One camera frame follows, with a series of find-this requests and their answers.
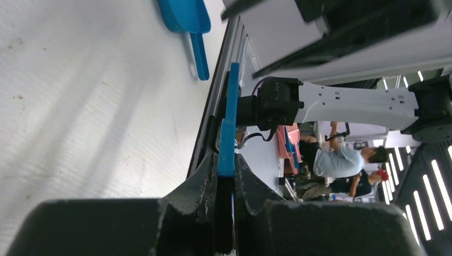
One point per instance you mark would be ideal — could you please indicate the blue hand brush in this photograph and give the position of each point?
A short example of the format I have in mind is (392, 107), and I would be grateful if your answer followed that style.
(223, 220)

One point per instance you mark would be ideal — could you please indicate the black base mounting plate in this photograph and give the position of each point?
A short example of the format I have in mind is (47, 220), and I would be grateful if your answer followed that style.
(229, 52)

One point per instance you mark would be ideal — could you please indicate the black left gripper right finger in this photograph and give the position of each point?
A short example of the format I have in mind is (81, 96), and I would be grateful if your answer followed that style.
(267, 224)

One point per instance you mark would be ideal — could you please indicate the pink plastic stacked trays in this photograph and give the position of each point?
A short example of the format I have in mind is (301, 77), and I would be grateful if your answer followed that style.
(288, 138)

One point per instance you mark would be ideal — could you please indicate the person in light blue shirt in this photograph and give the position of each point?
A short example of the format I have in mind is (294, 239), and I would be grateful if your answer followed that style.
(340, 162)

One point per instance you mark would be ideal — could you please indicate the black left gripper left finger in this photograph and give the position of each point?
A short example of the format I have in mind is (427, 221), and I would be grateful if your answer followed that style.
(177, 224)

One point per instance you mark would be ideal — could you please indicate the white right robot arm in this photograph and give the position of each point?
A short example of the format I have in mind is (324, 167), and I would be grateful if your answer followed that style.
(316, 55)

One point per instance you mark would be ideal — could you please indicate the blue dustpan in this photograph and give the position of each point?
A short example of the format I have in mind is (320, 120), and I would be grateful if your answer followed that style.
(189, 16)

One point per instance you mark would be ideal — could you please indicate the person with red cap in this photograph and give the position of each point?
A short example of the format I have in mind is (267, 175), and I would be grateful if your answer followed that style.
(358, 185)

